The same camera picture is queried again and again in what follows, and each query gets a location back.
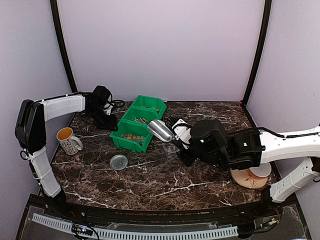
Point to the white slotted cable duct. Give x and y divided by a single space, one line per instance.
98 233

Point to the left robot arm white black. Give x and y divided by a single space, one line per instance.
30 128

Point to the green bin mixed candies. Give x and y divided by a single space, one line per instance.
140 115

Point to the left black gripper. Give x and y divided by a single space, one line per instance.
110 124

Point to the white patterned mug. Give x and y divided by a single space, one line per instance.
69 142

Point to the black frame post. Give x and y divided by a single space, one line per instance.
258 52
61 44

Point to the beige floral plate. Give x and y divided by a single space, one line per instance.
247 179

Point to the left black frame post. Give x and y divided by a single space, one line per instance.
61 44

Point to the black front rail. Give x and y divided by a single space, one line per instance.
92 212

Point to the green bin colourful candies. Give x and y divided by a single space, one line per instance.
131 135

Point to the grey round plastic lid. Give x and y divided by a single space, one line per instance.
118 162

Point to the white orange bowl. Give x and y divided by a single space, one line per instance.
262 171

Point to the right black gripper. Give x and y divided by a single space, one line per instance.
187 160

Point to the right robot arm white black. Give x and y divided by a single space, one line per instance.
208 141

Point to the clear plastic cup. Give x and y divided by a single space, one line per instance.
170 150

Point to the metal scoop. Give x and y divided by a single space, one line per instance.
159 129

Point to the right black frame post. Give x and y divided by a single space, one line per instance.
258 52

